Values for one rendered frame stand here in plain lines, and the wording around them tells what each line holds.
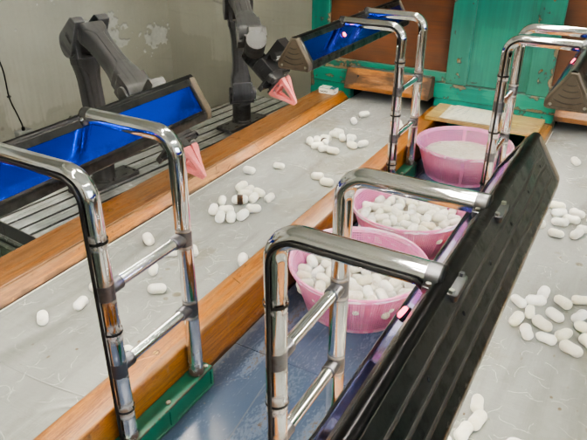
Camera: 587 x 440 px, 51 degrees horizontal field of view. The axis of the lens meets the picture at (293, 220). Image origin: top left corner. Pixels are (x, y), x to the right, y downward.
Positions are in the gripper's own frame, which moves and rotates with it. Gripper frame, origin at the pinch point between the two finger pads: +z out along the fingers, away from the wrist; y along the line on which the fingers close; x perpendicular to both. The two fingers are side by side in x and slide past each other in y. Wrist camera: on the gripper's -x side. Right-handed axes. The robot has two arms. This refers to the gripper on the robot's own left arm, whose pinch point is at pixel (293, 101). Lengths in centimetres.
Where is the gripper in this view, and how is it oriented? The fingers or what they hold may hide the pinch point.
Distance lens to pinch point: 176.8
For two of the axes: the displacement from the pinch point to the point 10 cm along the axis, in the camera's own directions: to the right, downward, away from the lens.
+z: 6.6, 7.5, -0.5
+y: 5.0, -3.9, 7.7
